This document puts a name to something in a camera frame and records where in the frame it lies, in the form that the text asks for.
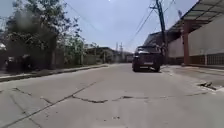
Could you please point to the dark vehicle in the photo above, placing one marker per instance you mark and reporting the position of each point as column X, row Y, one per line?
column 146, row 58

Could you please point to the grey concrete road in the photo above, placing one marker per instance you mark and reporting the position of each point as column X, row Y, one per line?
column 110, row 100

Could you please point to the dark building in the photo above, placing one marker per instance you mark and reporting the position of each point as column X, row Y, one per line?
column 153, row 38

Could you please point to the utility pole with street lamp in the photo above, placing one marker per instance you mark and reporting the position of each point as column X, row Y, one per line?
column 162, row 26

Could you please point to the raised concrete kerb strip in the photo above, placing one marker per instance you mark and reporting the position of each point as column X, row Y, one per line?
column 43, row 73

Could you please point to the row of trees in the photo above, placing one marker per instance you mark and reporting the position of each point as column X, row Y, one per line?
column 40, row 30

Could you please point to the cracked concrete sidewalk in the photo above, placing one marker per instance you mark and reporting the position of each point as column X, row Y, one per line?
column 200, row 75

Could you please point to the pale building with red pillars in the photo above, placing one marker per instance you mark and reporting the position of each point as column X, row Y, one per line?
column 203, row 36

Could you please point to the low boundary wall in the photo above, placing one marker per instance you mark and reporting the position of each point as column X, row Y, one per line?
column 95, row 59

